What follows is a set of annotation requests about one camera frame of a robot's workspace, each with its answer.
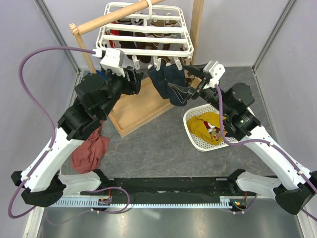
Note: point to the red-brown cloth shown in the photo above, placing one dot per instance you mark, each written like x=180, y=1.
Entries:
x=87, y=157

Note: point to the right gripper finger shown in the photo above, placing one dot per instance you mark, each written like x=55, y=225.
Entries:
x=195, y=70
x=183, y=94

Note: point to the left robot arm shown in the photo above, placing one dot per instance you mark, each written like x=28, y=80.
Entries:
x=96, y=97

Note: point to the grey slotted cable duct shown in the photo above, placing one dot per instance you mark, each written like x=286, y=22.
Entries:
x=85, y=202

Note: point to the navy patterned sock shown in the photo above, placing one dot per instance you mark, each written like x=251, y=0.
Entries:
x=158, y=80

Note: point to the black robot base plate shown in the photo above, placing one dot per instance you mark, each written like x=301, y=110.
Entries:
x=169, y=190

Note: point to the yellow sock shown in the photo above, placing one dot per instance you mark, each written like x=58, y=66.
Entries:
x=196, y=126
x=213, y=131

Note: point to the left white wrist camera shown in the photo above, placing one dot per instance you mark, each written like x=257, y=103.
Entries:
x=112, y=60

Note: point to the red white hanging sock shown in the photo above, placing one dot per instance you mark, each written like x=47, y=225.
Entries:
x=114, y=43

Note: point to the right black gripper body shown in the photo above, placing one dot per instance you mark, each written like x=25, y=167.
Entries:
x=210, y=94

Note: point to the beige brown argyle sock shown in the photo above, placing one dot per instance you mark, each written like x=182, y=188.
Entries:
x=191, y=79

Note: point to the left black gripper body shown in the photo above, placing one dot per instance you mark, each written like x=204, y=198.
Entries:
x=117, y=84

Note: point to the white plastic clip hanger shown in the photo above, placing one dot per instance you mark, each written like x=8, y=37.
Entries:
x=158, y=38

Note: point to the brown striped hanging sock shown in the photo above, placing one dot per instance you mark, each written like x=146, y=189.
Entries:
x=144, y=45

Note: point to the blue cloth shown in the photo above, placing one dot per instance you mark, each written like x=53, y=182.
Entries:
x=102, y=74

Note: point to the white plastic laundry basket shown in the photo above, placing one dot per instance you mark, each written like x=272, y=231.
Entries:
x=198, y=143

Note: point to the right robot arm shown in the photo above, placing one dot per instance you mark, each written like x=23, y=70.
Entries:
x=294, y=185

